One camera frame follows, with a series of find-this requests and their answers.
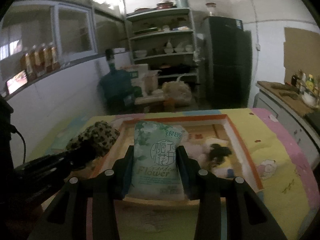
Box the yellow white doll toy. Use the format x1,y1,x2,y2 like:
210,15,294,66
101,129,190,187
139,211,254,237
201,137,235,179

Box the leopard print cloth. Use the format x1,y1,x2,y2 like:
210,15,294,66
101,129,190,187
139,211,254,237
66,121,120,161

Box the green floral tissue pack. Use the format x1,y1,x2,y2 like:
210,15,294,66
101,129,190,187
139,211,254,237
128,120,185,200

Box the white plush bunny toy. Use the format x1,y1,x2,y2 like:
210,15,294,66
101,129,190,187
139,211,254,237
181,138,214,166

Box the colourful play mat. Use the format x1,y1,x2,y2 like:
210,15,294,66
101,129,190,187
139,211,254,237
27,107,320,240

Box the orange-rimmed cardboard tray box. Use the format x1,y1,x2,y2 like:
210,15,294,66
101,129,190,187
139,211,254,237
91,113,263,192

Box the phone on window sill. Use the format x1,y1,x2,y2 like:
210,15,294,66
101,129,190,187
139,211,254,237
6,70,28,94

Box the brown liquid bottle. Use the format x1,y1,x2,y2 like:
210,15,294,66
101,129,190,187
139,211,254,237
20,47,36,82
30,45,45,77
39,43,52,73
48,42,60,71

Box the blue water jug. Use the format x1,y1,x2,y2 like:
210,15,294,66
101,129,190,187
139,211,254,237
98,49,135,115

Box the wooden counter top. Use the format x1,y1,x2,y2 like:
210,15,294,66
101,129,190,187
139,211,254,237
256,81,317,118

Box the white bowl on counter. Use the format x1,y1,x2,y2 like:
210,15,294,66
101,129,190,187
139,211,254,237
302,91,318,108

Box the plastic bag on floor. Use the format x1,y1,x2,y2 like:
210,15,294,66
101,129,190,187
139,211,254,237
162,75,193,106

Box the black refrigerator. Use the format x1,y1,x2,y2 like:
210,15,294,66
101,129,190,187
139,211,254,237
202,16,252,109

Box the metal storage shelf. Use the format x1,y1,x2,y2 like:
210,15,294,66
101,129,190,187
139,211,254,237
126,8,200,100

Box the glass jar on fridge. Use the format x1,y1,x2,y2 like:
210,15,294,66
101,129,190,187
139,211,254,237
206,2,216,17

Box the teal pot on shelf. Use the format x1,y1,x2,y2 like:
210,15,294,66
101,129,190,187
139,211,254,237
175,0,189,8

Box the cardboard sheet on wall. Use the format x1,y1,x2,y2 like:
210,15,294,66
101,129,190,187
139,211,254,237
284,27,320,83

